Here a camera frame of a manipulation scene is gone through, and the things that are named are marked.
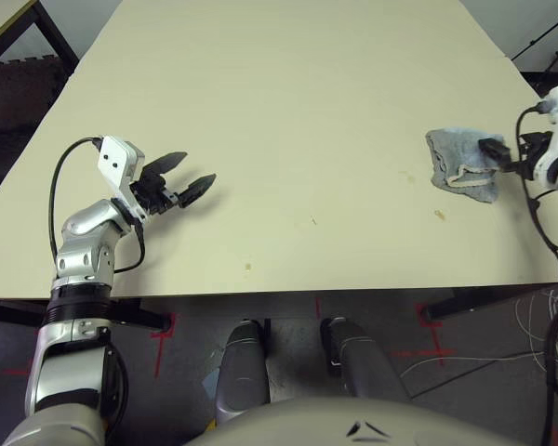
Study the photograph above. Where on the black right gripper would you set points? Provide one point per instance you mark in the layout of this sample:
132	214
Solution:
530	162

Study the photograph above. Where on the dark foam puzzle mat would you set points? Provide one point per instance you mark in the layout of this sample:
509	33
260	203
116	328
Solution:
18	97

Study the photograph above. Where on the black tripod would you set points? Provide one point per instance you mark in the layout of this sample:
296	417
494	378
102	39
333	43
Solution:
544	32

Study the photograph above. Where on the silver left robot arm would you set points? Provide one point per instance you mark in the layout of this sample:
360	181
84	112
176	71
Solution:
83	241

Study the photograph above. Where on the light blue rag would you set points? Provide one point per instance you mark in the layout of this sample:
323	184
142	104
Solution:
460	158

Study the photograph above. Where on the black-framed side table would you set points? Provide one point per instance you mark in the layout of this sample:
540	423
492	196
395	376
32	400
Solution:
56	32

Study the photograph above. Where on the beige robot torso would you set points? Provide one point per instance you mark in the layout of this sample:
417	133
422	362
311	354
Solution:
307	425

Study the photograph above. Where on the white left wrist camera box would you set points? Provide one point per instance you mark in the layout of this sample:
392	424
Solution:
116	162

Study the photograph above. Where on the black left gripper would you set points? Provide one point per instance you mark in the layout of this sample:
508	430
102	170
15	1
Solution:
153	195

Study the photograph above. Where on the grey robot leg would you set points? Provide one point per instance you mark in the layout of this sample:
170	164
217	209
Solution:
242	371
367	362

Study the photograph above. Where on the grey robot right leg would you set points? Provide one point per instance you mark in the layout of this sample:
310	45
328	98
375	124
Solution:
367	362

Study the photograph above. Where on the grey robot left leg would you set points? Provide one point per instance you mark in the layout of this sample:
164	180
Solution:
242	371

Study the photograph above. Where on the black table foot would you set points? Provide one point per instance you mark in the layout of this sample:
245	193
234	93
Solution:
474	302

